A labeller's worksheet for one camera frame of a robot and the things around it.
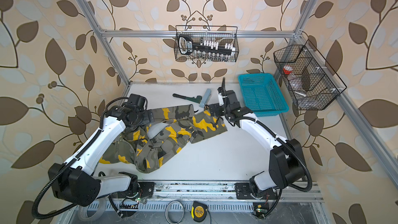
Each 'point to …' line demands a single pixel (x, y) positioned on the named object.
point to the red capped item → (287, 69)
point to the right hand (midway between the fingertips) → (219, 106)
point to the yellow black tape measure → (198, 212)
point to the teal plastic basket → (263, 94)
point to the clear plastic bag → (296, 84)
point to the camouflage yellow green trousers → (167, 133)
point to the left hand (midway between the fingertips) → (145, 118)
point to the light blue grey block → (207, 95)
